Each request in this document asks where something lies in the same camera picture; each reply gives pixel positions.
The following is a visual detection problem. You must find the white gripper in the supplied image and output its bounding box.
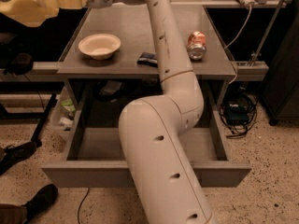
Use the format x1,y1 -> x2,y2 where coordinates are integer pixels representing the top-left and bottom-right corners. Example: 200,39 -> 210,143
0,0 -> 114,27

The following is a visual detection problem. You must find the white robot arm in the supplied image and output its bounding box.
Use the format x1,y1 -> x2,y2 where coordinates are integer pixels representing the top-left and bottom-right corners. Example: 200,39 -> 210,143
0,0 -> 218,224

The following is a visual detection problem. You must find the open grey top drawer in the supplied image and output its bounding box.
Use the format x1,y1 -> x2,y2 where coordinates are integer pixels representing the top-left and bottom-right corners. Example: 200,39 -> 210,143
41,87 -> 252,189

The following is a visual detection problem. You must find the dark bag on shelf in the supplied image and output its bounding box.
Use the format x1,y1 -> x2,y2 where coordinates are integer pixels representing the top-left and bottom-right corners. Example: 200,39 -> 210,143
4,52 -> 34,76

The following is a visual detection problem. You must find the white paper bowl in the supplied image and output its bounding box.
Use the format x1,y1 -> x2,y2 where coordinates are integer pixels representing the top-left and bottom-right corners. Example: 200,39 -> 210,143
78,34 -> 121,61

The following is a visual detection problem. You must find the grey metal cabinet table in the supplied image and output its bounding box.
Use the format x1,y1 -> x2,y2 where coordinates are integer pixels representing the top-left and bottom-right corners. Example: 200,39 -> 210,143
58,3 -> 235,103

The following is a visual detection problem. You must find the black stand leg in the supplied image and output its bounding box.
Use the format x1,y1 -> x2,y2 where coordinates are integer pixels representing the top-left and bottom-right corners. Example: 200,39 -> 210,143
0,93 -> 57,147

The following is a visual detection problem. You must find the dark blue snack packet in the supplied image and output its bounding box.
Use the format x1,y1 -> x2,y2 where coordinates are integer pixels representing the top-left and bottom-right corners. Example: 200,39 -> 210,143
137,52 -> 158,67

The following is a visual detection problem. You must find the black shoe upper left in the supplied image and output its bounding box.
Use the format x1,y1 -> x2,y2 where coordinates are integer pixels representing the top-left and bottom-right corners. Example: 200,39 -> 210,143
0,142 -> 36,175

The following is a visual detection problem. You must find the black shoe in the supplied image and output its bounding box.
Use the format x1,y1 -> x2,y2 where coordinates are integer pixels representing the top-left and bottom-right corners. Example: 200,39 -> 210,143
0,142 -> 36,175
23,184 -> 58,224

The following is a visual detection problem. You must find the crushed red soda can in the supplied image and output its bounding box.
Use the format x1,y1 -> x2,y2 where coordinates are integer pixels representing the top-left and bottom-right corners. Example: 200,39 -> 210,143
187,31 -> 206,60

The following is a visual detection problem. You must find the black shoe lower left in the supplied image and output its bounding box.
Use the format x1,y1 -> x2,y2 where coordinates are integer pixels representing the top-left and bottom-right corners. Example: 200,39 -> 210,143
23,184 -> 58,224

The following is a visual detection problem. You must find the metal tripod pole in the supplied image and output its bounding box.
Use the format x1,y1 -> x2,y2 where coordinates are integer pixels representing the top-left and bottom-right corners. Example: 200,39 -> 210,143
246,0 -> 285,66

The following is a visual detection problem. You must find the black floor cable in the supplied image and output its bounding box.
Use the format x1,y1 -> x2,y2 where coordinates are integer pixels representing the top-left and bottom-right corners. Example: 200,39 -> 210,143
77,187 -> 91,224

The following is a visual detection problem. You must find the white power cable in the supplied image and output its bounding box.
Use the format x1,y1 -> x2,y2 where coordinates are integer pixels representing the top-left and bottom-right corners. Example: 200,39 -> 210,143
223,3 -> 252,85

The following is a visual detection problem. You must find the black cable bundle with box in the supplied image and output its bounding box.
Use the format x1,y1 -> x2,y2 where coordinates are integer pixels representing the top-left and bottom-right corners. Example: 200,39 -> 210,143
219,91 -> 259,139

